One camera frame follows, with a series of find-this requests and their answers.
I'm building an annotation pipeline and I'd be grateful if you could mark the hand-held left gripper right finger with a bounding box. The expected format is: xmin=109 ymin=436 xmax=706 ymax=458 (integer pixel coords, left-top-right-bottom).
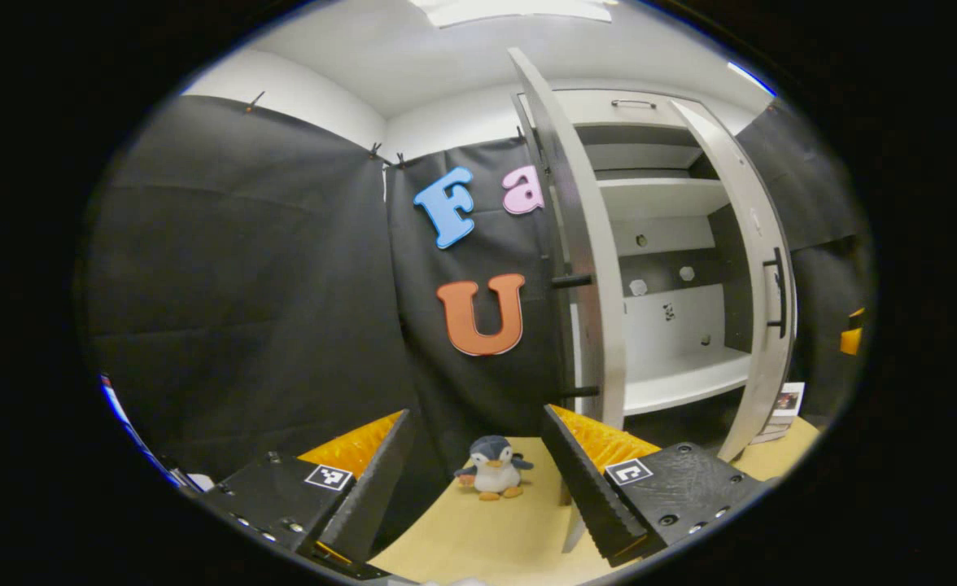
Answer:
xmin=543 ymin=404 xmax=770 ymax=569

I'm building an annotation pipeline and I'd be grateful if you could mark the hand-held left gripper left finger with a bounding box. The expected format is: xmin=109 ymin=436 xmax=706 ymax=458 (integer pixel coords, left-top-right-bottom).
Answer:
xmin=200 ymin=409 xmax=416 ymax=565

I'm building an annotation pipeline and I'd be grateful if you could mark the white cabinet door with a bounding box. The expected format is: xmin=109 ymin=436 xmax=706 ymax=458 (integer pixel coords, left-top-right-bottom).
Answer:
xmin=507 ymin=47 xmax=630 ymax=554
xmin=670 ymin=98 xmax=798 ymax=463

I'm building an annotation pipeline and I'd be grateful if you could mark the white cabinet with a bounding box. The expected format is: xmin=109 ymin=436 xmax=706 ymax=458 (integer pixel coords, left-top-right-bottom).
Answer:
xmin=515 ymin=85 xmax=772 ymax=453

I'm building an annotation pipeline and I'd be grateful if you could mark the white cabinet drawer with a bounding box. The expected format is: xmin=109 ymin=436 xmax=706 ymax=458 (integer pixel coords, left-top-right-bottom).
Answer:
xmin=552 ymin=88 xmax=703 ymax=128

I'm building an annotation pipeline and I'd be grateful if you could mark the white picture book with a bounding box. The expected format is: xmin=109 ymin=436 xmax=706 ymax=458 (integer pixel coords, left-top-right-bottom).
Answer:
xmin=751 ymin=381 xmax=806 ymax=444

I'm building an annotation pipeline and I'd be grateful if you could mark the grey penguin plush toy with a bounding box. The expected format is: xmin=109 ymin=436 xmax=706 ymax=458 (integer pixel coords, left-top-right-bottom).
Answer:
xmin=455 ymin=435 xmax=535 ymax=502

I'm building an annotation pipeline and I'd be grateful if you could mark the black backdrop cloth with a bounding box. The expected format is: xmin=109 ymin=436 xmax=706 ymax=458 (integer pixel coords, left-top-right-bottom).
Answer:
xmin=78 ymin=91 xmax=876 ymax=522

